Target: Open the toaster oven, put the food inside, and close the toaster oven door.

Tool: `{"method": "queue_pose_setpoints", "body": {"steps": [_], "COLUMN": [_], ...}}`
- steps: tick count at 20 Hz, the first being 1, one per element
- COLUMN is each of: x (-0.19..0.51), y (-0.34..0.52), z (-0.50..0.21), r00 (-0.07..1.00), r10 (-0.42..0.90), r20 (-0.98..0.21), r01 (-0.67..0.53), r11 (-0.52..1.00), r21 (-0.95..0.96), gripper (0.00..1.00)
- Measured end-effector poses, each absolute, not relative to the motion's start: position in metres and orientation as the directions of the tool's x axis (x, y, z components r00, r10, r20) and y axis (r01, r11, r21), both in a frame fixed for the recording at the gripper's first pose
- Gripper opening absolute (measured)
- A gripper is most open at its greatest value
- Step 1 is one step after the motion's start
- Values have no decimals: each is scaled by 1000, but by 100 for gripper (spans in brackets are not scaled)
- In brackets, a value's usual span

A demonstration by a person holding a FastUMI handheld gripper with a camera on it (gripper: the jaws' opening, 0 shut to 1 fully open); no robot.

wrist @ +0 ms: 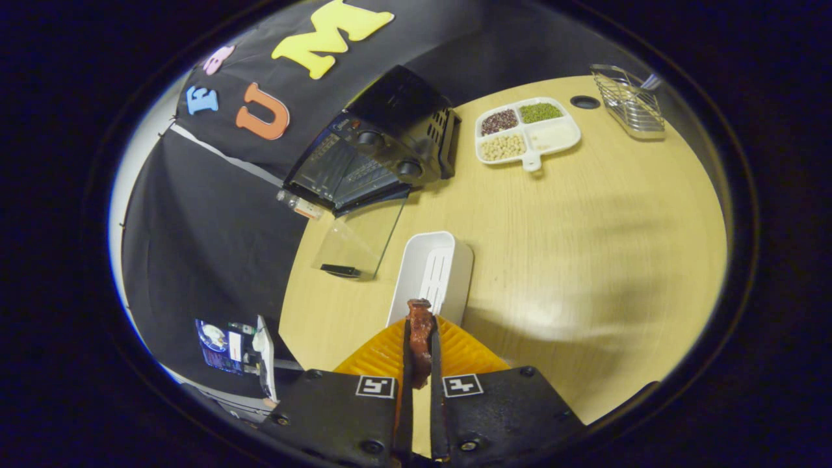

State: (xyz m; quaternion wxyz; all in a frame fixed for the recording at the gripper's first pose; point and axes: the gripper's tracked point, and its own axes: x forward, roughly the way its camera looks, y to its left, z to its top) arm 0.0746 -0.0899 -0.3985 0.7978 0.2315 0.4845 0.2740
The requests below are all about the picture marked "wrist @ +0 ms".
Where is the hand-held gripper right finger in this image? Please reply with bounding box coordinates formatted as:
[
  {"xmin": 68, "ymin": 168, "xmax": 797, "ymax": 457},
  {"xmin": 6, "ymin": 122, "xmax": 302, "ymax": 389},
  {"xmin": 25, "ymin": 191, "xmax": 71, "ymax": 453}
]
[{"xmin": 429, "ymin": 317, "xmax": 586, "ymax": 466}]

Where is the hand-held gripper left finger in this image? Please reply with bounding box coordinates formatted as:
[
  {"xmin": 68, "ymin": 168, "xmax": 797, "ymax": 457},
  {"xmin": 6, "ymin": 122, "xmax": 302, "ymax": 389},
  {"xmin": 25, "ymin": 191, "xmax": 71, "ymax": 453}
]
[{"xmin": 260, "ymin": 317, "xmax": 415, "ymax": 467}]

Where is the red meat slice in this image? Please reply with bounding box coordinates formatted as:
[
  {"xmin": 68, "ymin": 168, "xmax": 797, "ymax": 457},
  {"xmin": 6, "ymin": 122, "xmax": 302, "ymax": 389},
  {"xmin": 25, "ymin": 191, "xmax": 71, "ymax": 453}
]
[{"xmin": 406, "ymin": 299, "xmax": 435, "ymax": 389}]

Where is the black toaster oven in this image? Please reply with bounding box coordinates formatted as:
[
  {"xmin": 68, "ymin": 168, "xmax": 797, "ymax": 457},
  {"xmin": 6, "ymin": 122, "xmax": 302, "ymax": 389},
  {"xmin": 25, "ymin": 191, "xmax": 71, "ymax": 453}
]
[{"xmin": 284, "ymin": 65, "xmax": 462, "ymax": 280}]

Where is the white flat panel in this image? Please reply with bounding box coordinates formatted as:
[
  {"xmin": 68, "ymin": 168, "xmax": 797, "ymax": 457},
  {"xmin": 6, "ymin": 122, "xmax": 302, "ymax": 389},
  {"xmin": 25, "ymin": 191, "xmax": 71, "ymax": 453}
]
[{"xmin": 253, "ymin": 316, "xmax": 281, "ymax": 404}]

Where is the dark printed box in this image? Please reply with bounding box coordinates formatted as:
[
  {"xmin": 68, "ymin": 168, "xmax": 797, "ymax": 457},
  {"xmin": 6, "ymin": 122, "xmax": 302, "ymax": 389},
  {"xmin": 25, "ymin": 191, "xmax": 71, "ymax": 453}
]
[{"xmin": 196, "ymin": 318, "xmax": 246, "ymax": 376}]

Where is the white rectangular tray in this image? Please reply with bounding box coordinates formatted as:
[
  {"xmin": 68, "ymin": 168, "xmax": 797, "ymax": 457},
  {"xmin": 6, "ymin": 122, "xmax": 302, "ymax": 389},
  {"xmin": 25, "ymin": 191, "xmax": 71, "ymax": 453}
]
[{"xmin": 387, "ymin": 231, "xmax": 474, "ymax": 328}]

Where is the small clear bottle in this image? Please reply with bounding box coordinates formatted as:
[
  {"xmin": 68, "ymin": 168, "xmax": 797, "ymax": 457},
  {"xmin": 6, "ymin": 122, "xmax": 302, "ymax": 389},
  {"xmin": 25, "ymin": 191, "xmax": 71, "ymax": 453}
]
[{"xmin": 276, "ymin": 189, "xmax": 324, "ymax": 221}]

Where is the white divided dish with beans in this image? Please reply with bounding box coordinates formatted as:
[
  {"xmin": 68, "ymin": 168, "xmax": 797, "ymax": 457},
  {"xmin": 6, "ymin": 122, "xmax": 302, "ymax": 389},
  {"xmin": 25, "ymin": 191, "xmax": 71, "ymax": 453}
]
[{"xmin": 474, "ymin": 97, "xmax": 582, "ymax": 173}]

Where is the metal wire cutlery holder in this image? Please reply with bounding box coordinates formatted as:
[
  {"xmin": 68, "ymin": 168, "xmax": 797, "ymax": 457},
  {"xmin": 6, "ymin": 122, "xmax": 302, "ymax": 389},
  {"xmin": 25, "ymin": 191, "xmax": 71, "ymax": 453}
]
[{"xmin": 590, "ymin": 64, "xmax": 667, "ymax": 140}]

